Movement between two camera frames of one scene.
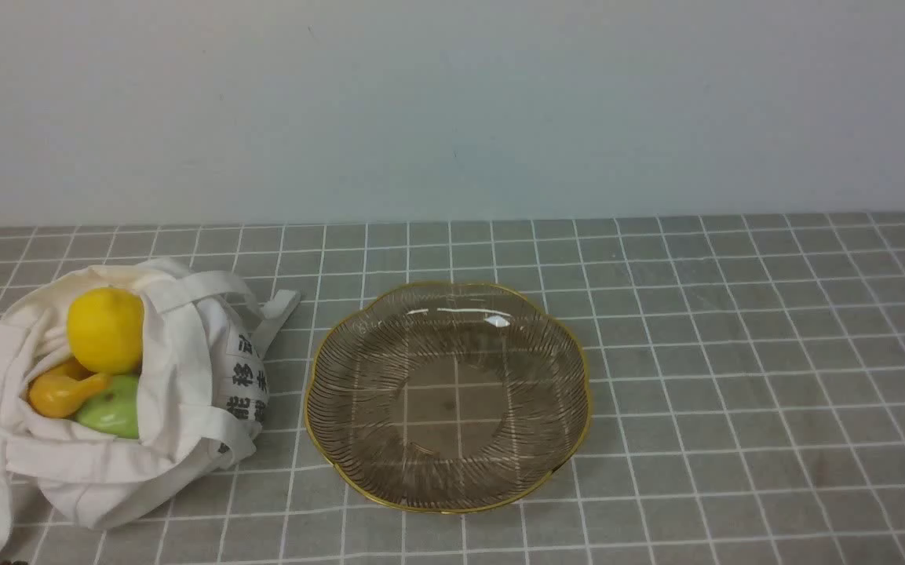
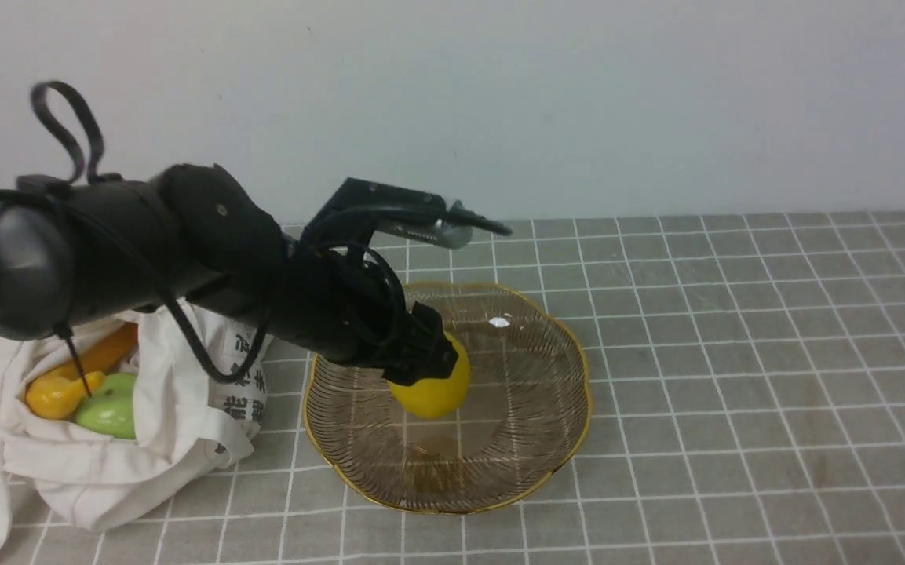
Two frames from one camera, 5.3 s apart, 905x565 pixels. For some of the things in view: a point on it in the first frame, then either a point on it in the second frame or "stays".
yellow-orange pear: [58, 392] stays
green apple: [115, 410] stays
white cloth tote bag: [203, 399] stays
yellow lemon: [105, 329] -> [436, 398]
